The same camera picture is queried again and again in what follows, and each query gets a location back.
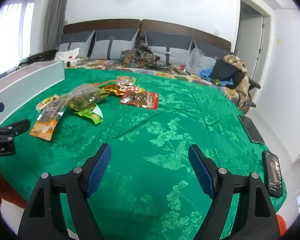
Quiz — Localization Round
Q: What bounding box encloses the orange nut snack packet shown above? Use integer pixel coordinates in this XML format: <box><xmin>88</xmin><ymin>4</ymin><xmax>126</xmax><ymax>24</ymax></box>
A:
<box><xmin>30</xmin><ymin>96</ymin><xmax>68</xmax><ymax>141</ymax></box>

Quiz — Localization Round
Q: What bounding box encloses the yellow chicken feet packet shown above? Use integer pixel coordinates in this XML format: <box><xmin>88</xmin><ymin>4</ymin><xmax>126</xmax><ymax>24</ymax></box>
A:
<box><xmin>102</xmin><ymin>84</ymin><xmax>145</xmax><ymax>95</ymax></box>

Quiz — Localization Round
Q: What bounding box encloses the black smartphone lit screen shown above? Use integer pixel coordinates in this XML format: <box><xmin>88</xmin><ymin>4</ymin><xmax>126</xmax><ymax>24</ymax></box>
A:
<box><xmin>262</xmin><ymin>151</ymin><xmax>283</xmax><ymax>198</ymax></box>

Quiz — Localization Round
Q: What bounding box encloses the brown sofa backrest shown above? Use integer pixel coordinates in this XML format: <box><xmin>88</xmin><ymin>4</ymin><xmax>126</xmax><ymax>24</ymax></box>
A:
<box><xmin>63</xmin><ymin>19</ymin><xmax>231</xmax><ymax>51</ymax></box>

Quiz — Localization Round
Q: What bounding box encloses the black smartphone dark screen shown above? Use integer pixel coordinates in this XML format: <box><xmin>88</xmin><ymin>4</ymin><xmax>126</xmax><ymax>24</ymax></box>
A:
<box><xmin>238</xmin><ymin>115</ymin><xmax>265</xmax><ymax>144</ymax></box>

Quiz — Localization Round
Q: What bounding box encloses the small yellow snack packet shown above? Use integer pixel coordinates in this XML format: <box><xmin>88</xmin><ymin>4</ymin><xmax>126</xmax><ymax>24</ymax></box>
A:
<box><xmin>36</xmin><ymin>94</ymin><xmax>59</xmax><ymax>113</ymax></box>

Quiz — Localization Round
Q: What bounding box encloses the dark floral fabric bundle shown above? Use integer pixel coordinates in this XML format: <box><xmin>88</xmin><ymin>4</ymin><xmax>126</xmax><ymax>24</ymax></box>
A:
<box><xmin>120</xmin><ymin>43</ymin><xmax>164</xmax><ymax>69</ymax></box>

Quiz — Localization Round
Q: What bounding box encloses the yellow peanut snack bag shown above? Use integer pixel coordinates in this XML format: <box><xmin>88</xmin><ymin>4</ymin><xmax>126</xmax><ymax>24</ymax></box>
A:
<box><xmin>116</xmin><ymin>76</ymin><xmax>136</xmax><ymax>86</ymax></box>

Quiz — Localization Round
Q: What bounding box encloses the white storage box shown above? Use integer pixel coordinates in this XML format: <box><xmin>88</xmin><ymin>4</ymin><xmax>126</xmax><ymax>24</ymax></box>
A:
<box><xmin>0</xmin><ymin>61</ymin><xmax>65</xmax><ymax>125</ymax></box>

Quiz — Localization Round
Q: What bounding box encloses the black bag with clothes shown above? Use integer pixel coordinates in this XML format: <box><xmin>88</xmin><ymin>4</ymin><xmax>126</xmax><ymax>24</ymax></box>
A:
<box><xmin>209</xmin><ymin>55</ymin><xmax>261</xmax><ymax>112</ymax></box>

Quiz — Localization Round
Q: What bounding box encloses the grey cushion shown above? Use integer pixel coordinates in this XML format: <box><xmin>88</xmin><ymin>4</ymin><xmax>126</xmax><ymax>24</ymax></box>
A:
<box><xmin>145</xmin><ymin>31</ymin><xmax>193</xmax><ymax>66</ymax></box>
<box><xmin>91</xmin><ymin>28</ymin><xmax>139</xmax><ymax>60</ymax></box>
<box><xmin>189</xmin><ymin>40</ymin><xmax>234</xmax><ymax>74</ymax></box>
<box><xmin>58</xmin><ymin>30</ymin><xmax>95</xmax><ymax>58</ymax></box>

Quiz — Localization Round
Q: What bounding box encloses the grey cushion far left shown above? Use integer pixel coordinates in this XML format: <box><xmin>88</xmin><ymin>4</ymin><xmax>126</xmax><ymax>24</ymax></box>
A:
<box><xmin>58</xmin><ymin>30</ymin><xmax>95</xmax><ymax>58</ymax></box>

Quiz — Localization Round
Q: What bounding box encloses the green snack packet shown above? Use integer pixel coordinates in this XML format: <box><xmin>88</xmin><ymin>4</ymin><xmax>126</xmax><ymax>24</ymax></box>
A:
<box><xmin>75</xmin><ymin>104</ymin><xmax>103</xmax><ymax>125</ymax></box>

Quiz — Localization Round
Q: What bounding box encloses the gold clear snack bag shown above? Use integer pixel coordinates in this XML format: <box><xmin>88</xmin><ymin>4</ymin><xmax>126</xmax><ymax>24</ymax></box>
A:
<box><xmin>60</xmin><ymin>84</ymin><xmax>109</xmax><ymax>111</ymax></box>

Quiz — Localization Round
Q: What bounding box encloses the white plastic bag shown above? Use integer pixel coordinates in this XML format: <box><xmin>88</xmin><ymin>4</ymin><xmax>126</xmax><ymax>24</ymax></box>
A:
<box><xmin>55</xmin><ymin>48</ymin><xmax>79</xmax><ymax>62</ymax></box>

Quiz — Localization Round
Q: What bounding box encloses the grey curtain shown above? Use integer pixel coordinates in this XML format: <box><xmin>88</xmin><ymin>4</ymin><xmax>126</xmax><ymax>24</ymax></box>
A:
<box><xmin>43</xmin><ymin>0</ymin><xmax>67</xmax><ymax>51</ymax></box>

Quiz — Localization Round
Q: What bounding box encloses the blue cloth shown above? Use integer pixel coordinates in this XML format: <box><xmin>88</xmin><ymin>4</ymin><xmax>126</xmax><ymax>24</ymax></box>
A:
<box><xmin>197</xmin><ymin>69</ymin><xmax>234</xmax><ymax>87</ymax></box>

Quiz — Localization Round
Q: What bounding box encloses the grey cushion far right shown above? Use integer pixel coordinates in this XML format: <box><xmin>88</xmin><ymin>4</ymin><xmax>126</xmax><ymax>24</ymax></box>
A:
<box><xmin>189</xmin><ymin>40</ymin><xmax>234</xmax><ymax>74</ymax></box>

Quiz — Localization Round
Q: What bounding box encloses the red snack packet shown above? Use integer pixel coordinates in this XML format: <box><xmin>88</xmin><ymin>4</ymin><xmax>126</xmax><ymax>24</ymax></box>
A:
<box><xmin>120</xmin><ymin>90</ymin><xmax>159</xmax><ymax>110</ymax></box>

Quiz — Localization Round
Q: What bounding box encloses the clear plastic bag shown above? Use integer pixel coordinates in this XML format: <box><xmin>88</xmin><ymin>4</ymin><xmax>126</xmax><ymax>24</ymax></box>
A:
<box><xmin>185</xmin><ymin>48</ymin><xmax>204</xmax><ymax>74</ymax></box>

